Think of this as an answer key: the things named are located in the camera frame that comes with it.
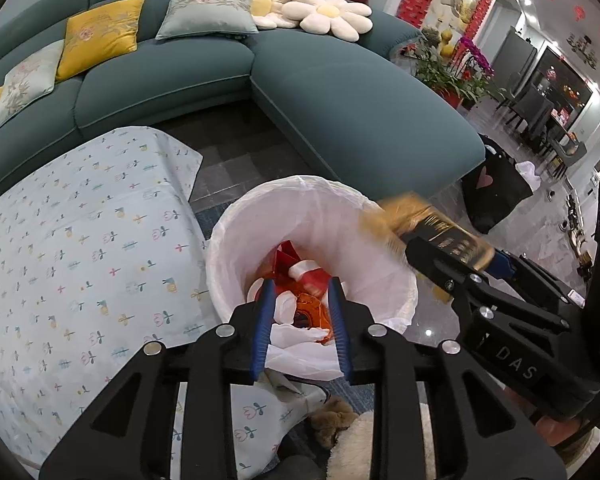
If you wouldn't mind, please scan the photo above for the white tissue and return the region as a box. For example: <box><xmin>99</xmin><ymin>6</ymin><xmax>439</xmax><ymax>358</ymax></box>
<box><xmin>251</xmin><ymin>280</ymin><xmax>297</xmax><ymax>327</ymax></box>

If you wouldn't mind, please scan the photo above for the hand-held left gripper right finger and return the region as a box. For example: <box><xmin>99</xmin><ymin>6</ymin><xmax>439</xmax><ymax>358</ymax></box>
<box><xmin>327</xmin><ymin>277</ymin><xmax>568</xmax><ymax>480</ymax></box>

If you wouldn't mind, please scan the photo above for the red and white striped wrapper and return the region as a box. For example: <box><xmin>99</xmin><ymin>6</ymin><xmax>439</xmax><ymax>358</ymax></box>
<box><xmin>289</xmin><ymin>259</ymin><xmax>332</xmax><ymax>297</ymax></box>

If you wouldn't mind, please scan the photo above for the gold and black packet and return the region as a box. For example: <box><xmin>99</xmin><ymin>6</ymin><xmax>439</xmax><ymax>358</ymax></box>
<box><xmin>359</xmin><ymin>192</ymin><xmax>497</xmax><ymax>306</ymax></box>

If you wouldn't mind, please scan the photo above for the brown plush toy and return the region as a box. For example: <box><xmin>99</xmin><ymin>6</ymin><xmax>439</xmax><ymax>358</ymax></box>
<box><xmin>307</xmin><ymin>394</ymin><xmax>359</xmax><ymax>449</ymax></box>

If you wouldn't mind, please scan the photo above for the white plastic bag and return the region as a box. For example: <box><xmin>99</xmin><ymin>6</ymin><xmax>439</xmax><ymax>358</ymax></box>
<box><xmin>514</xmin><ymin>160</ymin><xmax>549</xmax><ymax>192</ymax></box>

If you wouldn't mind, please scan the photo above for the floral printed tablecloth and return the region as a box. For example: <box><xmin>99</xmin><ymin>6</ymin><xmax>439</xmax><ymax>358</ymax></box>
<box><xmin>0</xmin><ymin>126</ymin><xmax>327</xmax><ymax>480</ymax></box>

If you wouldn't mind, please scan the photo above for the cream fluffy plush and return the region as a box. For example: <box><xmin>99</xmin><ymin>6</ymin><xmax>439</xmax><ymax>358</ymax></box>
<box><xmin>327</xmin><ymin>409</ymin><xmax>437</xmax><ymax>480</ymax></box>

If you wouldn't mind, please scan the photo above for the orange plastic bag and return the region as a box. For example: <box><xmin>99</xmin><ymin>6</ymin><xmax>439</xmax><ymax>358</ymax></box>
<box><xmin>294</xmin><ymin>285</ymin><xmax>337</xmax><ymax>344</ymax></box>

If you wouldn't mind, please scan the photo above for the purple orchid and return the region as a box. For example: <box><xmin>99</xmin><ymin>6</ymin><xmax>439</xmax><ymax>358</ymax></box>
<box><xmin>457</xmin><ymin>35</ymin><xmax>496</xmax><ymax>79</ymax></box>

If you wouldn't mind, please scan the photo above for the green potted plant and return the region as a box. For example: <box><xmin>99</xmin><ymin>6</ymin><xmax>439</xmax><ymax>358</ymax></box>
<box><xmin>412</xmin><ymin>27</ymin><xmax>492</xmax><ymax>109</ymax></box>

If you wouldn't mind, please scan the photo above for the black bag with pink heart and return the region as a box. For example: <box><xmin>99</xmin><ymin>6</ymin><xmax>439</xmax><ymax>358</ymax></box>
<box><xmin>460</xmin><ymin>135</ymin><xmax>534</xmax><ymax>234</ymax></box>

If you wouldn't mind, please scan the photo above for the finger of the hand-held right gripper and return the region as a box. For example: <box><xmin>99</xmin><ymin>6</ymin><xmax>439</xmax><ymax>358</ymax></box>
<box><xmin>492</xmin><ymin>254</ymin><xmax>587</xmax><ymax>307</ymax></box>
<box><xmin>404</xmin><ymin>237</ymin><xmax>572</xmax><ymax>334</ymax></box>

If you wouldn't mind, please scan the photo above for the teal corner sofa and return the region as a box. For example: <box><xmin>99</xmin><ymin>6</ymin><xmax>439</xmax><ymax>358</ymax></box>
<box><xmin>0</xmin><ymin>0</ymin><xmax>486</xmax><ymax>211</ymax></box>

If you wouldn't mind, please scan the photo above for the white lined trash bin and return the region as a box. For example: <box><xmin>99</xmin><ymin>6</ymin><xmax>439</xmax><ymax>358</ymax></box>
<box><xmin>206</xmin><ymin>175</ymin><xmax>420</xmax><ymax>382</ymax></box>

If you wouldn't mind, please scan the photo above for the grey embroidered pillow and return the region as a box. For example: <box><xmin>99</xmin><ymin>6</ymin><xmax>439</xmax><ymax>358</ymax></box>
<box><xmin>155</xmin><ymin>0</ymin><xmax>260</xmax><ymax>41</ymax></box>
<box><xmin>0</xmin><ymin>39</ymin><xmax>66</xmax><ymax>134</ymax></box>

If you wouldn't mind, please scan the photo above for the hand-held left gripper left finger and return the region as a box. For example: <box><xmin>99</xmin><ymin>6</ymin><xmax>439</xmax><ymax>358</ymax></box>
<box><xmin>39</xmin><ymin>280</ymin><xmax>277</xmax><ymax>480</ymax></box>

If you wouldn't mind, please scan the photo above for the grey dining chair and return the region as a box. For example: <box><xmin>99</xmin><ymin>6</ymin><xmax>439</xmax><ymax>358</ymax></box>
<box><xmin>497</xmin><ymin>72</ymin><xmax>533</xmax><ymax>133</ymax></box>
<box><xmin>525</xmin><ymin>91</ymin><xmax>571</xmax><ymax>171</ymax></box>

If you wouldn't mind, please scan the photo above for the dark glass cabinet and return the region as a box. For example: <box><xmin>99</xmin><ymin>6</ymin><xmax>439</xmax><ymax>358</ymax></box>
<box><xmin>529</xmin><ymin>44</ymin><xmax>594</xmax><ymax>132</ymax></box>

